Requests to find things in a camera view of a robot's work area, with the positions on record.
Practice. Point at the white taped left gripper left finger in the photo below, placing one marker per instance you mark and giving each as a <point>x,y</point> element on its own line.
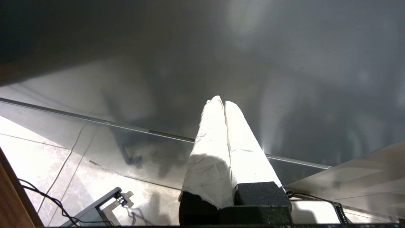
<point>208,171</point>

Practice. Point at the black metal stand leg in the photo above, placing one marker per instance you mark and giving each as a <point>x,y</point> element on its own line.
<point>95,209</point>

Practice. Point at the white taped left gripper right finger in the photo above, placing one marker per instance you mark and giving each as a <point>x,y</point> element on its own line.
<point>250,164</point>

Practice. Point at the stainless steel appliance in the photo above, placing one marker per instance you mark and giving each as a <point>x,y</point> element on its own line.
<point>158,63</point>

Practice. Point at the brown wooden panel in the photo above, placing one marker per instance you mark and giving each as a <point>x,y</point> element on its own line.
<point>12,202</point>

